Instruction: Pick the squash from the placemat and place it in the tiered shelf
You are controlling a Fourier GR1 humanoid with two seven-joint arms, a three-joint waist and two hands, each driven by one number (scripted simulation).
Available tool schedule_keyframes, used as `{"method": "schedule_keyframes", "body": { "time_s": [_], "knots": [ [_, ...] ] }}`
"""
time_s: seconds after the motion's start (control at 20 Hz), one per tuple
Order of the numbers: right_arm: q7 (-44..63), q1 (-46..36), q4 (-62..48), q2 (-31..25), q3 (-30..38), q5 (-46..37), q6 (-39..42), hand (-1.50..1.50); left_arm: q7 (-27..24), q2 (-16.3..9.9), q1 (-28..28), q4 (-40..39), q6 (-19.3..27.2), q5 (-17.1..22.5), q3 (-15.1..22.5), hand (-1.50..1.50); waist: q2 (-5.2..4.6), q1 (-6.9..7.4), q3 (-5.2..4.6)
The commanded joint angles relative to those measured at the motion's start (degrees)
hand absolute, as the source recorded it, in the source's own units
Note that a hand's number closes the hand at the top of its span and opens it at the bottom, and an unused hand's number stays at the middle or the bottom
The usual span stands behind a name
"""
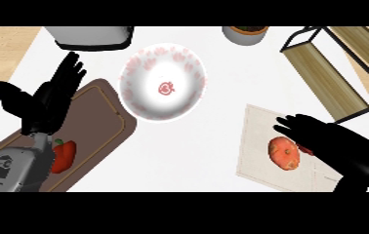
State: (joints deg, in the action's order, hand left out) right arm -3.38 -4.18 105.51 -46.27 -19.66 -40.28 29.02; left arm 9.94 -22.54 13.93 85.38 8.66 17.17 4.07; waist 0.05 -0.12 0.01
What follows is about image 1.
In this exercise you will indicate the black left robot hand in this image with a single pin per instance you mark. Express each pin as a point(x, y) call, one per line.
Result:
point(52, 98)

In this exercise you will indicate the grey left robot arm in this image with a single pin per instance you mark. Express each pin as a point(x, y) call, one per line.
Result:
point(24, 166)

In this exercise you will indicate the white bowl with pink print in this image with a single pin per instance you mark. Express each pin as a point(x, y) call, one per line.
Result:
point(163, 82)

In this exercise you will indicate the black-framed wooden tiered shelf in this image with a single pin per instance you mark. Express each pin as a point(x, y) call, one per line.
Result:
point(326, 72)

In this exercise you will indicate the red bell pepper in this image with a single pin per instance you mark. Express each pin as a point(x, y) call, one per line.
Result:
point(65, 156)

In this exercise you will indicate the orange squash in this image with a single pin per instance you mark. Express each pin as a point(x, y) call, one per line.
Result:
point(284, 153)

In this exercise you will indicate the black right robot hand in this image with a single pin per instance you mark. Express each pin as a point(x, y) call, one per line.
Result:
point(331, 143)

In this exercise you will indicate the brown cutting board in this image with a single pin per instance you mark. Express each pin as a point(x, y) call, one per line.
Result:
point(92, 127)

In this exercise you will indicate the grey pot with orange rim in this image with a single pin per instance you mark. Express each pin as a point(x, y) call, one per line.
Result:
point(245, 34)

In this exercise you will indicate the beige placemat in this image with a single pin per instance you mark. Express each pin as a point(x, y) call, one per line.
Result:
point(258, 153)

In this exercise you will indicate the grey and black appliance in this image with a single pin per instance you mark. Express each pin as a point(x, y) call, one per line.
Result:
point(93, 36)

